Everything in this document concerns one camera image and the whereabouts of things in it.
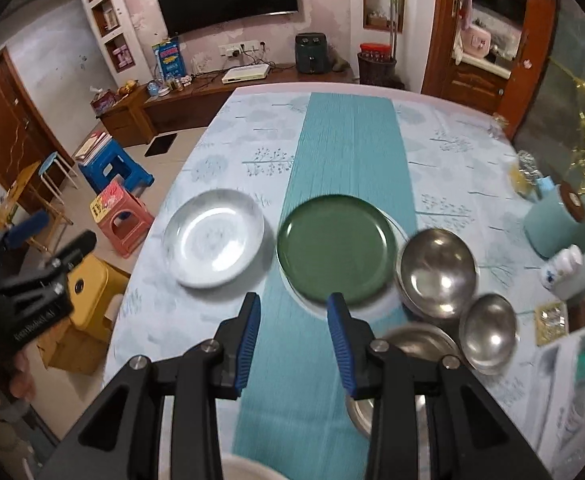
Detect teal canister wooden lid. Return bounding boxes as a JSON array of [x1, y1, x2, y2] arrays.
[[524, 181, 585, 260]]

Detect blue poster board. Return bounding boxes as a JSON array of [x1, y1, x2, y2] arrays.
[[152, 38, 187, 81]]

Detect teal table runner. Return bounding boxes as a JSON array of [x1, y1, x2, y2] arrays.
[[233, 93, 417, 479]]

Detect white pill bottle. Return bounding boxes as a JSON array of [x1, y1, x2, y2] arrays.
[[540, 245, 583, 301]]

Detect white wall shelf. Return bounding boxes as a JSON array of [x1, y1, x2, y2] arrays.
[[81, 0, 151, 87]]

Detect small yellow glass jar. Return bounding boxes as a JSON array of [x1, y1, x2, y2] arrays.
[[509, 151, 542, 202]]

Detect white tree-print tablecloth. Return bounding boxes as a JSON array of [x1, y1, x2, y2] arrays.
[[102, 81, 574, 480]]

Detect large steel bowl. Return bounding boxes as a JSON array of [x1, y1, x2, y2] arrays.
[[396, 228, 478, 324]]

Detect dark green air fryer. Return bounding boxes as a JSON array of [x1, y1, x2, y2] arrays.
[[295, 32, 332, 74]]

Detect blue plastic stool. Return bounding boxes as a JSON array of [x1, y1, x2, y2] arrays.
[[79, 139, 155, 194]]

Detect dark woven basket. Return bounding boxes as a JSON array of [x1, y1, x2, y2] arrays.
[[358, 42, 396, 87]]

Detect person's left hand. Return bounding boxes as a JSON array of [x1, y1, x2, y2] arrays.
[[9, 350, 36, 402]]

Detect white router box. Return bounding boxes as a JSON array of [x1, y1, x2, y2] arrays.
[[222, 63, 271, 84]]

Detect wide shallow steel bowl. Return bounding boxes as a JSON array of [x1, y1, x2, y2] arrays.
[[346, 323, 462, 438]]

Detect yellow plastic stool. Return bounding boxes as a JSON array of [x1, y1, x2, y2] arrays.
[[68, 254, 130, 344]]

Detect clear plastic storage box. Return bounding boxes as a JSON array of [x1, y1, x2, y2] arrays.
[[524, 328, 585, 479]]

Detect small steel bowl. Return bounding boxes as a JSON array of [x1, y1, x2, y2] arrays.
[[459, 294, 518, 376]]

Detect green plate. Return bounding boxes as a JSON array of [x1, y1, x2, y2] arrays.
[[276, 194, 398, 304]]

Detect pink plastic stool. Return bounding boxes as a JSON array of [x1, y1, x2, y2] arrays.
[[90, 180, 155, 258]]

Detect wooden tv cabinet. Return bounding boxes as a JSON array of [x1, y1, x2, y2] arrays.
[[98, 64, 355, 148]]

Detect gold blister pill pack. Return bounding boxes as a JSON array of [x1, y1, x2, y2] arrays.
[[535, 301, 569, 347]]

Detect white ceramic plate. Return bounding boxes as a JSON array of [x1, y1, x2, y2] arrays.
[[161, 188, 265, 289]]

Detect light blue metal stool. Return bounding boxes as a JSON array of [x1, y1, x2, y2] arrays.
[[38, 152, 79, 205]]

